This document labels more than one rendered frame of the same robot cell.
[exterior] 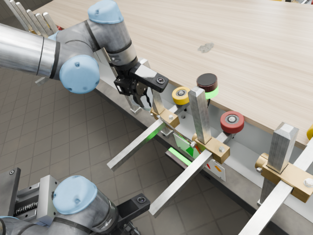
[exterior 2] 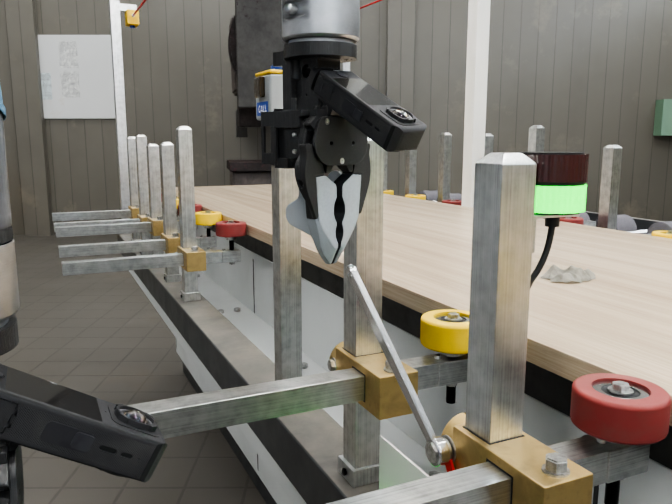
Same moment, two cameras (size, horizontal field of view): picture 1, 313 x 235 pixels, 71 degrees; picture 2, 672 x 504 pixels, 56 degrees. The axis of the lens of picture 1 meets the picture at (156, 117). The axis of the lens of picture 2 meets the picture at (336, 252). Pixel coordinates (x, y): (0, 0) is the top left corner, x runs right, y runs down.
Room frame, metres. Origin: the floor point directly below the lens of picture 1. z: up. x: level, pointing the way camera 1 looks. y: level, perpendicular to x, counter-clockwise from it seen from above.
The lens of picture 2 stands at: (-0.07, 0.00, 1.12)
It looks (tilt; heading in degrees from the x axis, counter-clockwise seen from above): 10 degrees down; 1
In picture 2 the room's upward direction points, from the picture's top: straight up
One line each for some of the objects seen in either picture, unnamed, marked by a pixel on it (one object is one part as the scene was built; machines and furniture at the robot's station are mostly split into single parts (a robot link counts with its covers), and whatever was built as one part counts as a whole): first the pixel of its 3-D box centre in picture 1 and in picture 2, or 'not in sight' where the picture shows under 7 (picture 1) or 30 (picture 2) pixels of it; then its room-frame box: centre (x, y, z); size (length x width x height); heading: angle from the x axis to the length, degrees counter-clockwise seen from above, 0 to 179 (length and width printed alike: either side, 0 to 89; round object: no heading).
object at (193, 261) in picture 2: not in sight; (190, 257); (1.56, 0.40, 0.82); 0.13 x 0.06 x 0.05; 26
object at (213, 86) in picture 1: (207, 82); (550, 167); (0.47, -0.17, 1.10); 0.06 x 0.06 x 0.02
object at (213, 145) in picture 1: (210, 145); (511, 468); (0.43, -0.14, 0.85); 0.13 x 0.06 x 0.05; 26
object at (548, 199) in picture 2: (207, 88); (548, 196); (0.47, -0.17, 1.07); 0.06 x 0.06 x 0.02
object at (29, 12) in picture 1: (46, 37); (156, 216); (2.03, 0.63, 0.87); 0.03 x 0.03 x 0.48; 26
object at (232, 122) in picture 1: (232, 127); (616, 444); (0.46, -0.24, 0.85); 0.08 x 0.08 x 0.11
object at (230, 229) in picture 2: not in sight; (231, 242); (1.59, 0.30, 0.85); 0.08 x 0.08 x 0.11
